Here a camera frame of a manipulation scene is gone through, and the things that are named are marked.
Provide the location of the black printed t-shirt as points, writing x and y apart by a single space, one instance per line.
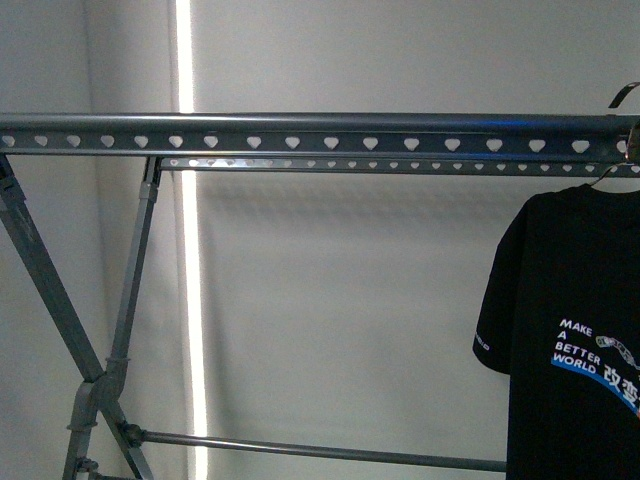
560 317

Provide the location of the metal clothes hanger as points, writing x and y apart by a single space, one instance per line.
631 154

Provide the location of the grey rear rack leg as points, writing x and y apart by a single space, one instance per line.
101 397

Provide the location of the grey lower rack crossbar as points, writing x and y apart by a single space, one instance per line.
320 450

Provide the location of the grey front perforated rack rail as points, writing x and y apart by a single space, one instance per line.
414 137

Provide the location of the grey perforated rack rail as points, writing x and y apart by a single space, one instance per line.
408 167
414 137

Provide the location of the grey rear perforated rack rail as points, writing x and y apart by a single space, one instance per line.
408 167

